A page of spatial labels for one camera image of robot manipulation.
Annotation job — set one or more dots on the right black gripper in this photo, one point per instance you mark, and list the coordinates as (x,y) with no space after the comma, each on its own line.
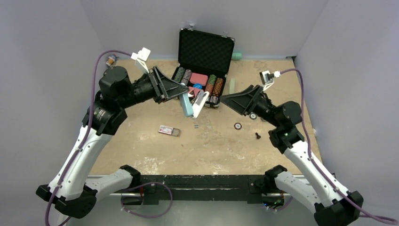
(245,102)

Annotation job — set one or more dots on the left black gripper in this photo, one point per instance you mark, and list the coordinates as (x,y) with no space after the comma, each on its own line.
(169,87)

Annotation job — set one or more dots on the green stapler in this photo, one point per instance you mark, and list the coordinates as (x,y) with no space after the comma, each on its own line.
(232,86)

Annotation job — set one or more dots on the blue stapler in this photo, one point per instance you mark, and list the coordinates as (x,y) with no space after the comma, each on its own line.
(193,110)

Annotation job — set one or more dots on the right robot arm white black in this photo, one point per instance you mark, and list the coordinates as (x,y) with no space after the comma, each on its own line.
(331,203)

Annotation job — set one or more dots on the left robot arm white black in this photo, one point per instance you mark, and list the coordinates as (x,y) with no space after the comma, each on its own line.
(70,192)

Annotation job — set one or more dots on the green poker chip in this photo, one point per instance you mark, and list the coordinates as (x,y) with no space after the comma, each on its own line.
(253,116)

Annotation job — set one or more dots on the brown poker chip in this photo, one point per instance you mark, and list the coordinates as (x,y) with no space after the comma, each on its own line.
(237,126)

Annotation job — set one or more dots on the blue dealer button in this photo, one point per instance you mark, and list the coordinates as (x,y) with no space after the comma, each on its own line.
(197,86)

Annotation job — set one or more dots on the pink card deck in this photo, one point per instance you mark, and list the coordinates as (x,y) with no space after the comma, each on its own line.
(197,78)

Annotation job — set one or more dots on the red white staple box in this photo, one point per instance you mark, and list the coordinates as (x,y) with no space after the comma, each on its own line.
(169,130)

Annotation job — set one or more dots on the black poker chip case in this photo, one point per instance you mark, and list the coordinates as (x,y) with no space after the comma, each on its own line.
(205,53)

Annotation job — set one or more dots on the mint green cylinder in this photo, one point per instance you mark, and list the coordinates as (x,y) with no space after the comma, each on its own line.
(236,56)

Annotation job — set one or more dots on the small orange bottle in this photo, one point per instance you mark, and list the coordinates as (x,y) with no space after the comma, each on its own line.
(111,60)

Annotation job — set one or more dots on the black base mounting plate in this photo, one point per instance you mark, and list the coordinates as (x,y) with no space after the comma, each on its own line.
(236,188)

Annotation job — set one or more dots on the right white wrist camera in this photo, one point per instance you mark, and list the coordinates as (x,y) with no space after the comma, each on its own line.
(267,78)

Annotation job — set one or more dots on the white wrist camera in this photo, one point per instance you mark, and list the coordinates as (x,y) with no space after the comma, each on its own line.
(140,59)
(267,78)

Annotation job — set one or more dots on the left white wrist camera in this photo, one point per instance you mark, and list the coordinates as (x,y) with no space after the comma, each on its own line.
(140,59)

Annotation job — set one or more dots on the aluminium frame rail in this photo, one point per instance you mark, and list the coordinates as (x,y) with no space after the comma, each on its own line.
(285,137)

